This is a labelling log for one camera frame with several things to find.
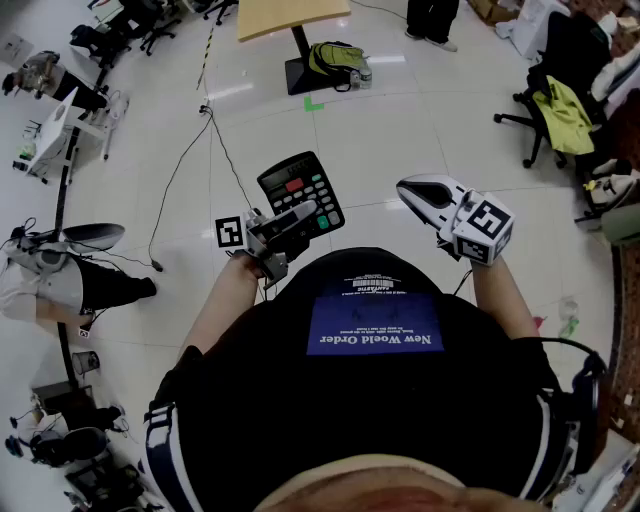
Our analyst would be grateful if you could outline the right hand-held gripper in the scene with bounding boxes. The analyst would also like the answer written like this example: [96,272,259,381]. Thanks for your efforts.
[396,173,516,266]

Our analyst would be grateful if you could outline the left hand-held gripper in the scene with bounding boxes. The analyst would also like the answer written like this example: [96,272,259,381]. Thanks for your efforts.
[214,199,319,282]

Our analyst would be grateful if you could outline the black desk calculator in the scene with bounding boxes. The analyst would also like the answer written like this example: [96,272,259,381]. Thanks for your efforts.
[256,150,347,241]

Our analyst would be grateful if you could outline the person's left forearm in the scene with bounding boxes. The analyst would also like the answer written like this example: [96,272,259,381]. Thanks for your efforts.
[178,249,267,361]

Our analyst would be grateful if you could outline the person's right forearm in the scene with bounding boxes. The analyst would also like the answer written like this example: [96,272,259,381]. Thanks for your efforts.
[469,257,542,342]

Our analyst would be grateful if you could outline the yellow-green jacket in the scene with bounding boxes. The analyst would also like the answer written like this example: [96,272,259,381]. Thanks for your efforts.
[531,74,596,156]

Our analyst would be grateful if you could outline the yellow-green backpack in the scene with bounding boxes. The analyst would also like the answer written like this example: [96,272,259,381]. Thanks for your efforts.
[307,41,370,93]

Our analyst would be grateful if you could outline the person's black printed shirt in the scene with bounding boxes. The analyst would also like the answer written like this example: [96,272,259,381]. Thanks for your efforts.
[143,247,601,512]

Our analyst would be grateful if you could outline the grey and white bag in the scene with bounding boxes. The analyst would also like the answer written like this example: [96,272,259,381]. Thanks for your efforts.
[582,159,640,221]

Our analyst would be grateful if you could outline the crushed clear plastic bottle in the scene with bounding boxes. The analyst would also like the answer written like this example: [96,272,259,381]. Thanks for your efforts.
[557,296,582,340]

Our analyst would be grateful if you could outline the cardboard box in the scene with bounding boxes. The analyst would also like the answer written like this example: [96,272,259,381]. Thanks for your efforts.
[469,0,526,26]

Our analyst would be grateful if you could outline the yellow-black striped floor strip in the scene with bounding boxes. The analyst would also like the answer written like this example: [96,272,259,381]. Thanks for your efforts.
[196,24,217,92]

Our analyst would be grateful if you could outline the black office chair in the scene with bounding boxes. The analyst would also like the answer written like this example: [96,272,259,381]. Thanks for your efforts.
[69,22,132,71]
[138,0,182,57]
[493,9,610,171]

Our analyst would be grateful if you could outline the white desk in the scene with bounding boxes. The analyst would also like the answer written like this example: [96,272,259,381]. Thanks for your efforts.
[25,87,109,177]

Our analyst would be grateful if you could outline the long black floor cable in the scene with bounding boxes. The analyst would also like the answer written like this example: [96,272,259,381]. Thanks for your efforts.
[147,107,215,274]

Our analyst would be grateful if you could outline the light wooden pedestal table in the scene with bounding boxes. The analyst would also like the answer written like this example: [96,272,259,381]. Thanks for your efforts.
[236,0,352,96]

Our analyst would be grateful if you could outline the wire mesh wastebasket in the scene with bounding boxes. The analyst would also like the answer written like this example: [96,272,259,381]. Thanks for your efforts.
[71,349,102,379]

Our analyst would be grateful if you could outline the black cable loop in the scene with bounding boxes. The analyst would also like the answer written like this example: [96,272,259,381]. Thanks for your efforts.
[538,336,610,476]

